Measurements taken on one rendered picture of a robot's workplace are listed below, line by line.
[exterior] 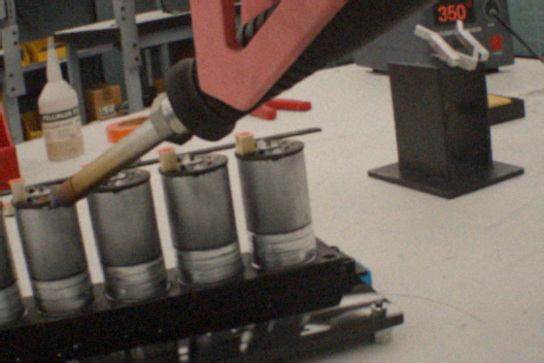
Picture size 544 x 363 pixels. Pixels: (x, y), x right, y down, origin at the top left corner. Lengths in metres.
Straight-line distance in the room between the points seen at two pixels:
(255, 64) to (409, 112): 0.27
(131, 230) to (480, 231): 0.17
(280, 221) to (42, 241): 0.09
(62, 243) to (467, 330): 0.14
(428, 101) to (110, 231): 0.22
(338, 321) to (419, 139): 0.20
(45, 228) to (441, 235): 0.18
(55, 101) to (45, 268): 0.38
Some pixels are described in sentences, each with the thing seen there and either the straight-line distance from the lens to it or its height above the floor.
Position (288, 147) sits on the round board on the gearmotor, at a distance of 0.30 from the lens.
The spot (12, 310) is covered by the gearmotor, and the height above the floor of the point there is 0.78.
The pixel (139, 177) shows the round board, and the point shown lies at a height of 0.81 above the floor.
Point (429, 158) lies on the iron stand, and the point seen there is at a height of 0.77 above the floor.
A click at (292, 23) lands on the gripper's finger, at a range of 0.19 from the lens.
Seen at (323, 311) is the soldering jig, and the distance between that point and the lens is 0.29.
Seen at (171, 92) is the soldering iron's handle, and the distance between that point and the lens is 0.22.
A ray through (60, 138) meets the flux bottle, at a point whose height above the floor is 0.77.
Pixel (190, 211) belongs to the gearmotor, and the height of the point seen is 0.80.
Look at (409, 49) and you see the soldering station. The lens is 0.81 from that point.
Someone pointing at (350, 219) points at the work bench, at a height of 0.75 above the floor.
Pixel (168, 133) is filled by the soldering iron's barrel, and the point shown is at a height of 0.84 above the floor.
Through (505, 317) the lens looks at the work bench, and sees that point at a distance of 0.30.
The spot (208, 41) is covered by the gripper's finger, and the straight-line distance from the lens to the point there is 0.21.
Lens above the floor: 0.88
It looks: 15 degrees down
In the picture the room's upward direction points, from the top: 8 degrees counter-clockwise
